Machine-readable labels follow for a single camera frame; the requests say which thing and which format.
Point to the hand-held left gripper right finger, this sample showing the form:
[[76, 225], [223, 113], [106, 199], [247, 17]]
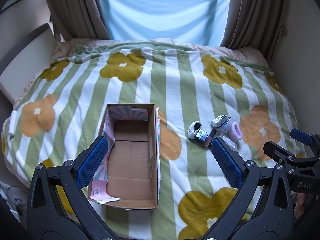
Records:
[[226, 162]]

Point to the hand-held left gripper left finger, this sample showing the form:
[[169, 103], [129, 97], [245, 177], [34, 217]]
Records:
[[93, 160]]

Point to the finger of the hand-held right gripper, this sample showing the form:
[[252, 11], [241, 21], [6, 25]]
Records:
[[275, 151], [301, 136]]

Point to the fuzzy lilac scrunchie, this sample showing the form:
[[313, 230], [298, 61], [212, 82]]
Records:
[[236, 131]]

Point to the cardboard box with pink print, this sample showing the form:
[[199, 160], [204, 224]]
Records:
[[131, 160]]

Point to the person's right hand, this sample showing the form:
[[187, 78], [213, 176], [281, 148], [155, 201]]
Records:
[[299, 205]]

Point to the small white packet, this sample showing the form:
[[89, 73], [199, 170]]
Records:
[[229, 142]]

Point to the pink lip gloss tube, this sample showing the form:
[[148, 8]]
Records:
[[212, 135]]

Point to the small black box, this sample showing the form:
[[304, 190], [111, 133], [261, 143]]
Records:
[[202, 137]]

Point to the white patterned small case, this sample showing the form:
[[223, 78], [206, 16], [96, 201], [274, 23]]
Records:
[[218, 120]]

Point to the white rounded gadget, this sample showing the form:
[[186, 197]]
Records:
[[193, 131]]

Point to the striped floral blanket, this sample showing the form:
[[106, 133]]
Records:
[[175, 85]]

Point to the pink quilt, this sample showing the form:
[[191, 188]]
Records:
[[247, 52]]

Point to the white padded headboard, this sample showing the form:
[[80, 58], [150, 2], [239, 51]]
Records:
[[27, 62]]

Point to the brown curtain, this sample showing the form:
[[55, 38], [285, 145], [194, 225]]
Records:
[[252, 12], [75, 7]]

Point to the pale blue sheer curtain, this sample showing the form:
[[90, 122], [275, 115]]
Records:
[[165, 10]]

